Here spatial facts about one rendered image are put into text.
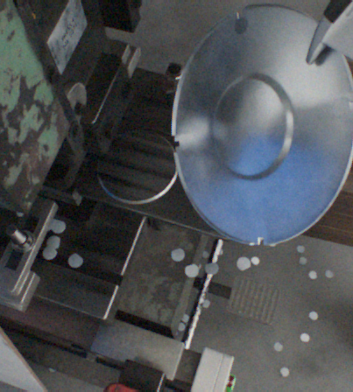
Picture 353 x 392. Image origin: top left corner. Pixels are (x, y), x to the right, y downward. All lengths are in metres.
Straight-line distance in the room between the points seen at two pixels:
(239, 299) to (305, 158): 0.80
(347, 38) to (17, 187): 0.35
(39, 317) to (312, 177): 0.53
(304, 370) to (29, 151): 1.19
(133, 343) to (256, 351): 0.70
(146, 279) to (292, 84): 0.42
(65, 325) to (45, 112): 0.51
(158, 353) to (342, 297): 0.83
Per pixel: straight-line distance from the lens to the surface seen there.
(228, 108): 0.66
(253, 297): 1.35
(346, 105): 0.57
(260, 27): 0.65
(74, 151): 0.56
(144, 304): 0.86
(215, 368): 0.86
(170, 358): 0.84
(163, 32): 1.96
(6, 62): 0.39
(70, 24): 0.57
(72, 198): 0.80
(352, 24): 0.56
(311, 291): 1.55
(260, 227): 0.64
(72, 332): 0.90
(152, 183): 0.77
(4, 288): 0.80
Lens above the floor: 1.48
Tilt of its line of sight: 67 degrees down
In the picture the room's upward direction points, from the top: 7 degrees counter-clockwise
